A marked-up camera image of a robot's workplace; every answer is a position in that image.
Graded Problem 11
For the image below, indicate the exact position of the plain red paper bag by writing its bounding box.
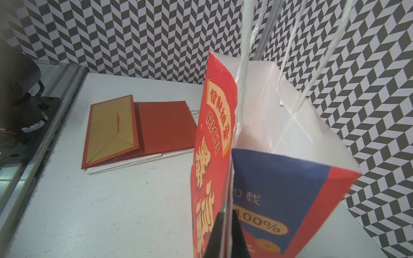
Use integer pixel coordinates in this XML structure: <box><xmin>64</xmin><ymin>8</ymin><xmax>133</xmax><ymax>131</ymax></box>
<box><xmin>81</xmin><ymin>95</ymin><xmax>197</xmax><ymax>169</ymax></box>

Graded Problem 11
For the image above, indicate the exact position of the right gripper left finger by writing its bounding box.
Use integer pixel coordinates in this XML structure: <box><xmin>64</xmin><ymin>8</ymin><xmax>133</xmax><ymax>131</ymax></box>
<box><xmin>204</xmin><ymin>212</ymin><xmax>225</xmax><ymax>258</ymax></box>

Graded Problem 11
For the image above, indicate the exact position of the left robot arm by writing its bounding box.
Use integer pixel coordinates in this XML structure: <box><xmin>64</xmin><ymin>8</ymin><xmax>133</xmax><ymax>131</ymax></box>
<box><xmin>1</xmin><ymin>40</ymin><xmax>61</xmax><ymax>164</ymax></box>

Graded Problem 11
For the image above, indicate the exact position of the red printed paper bag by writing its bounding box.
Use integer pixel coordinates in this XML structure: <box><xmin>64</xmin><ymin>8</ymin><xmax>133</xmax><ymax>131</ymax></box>
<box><xmin>190</xmin><ymin>0</ymin><xmax>361</xmax><ymax>258</ymax></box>

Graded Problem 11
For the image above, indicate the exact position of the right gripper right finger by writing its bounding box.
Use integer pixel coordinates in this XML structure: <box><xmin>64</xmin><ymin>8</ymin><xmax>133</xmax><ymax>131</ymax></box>
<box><xmin>231</xmin><ymin>211</ymin><xmax>250</xmax><ymax>258</ymax></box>

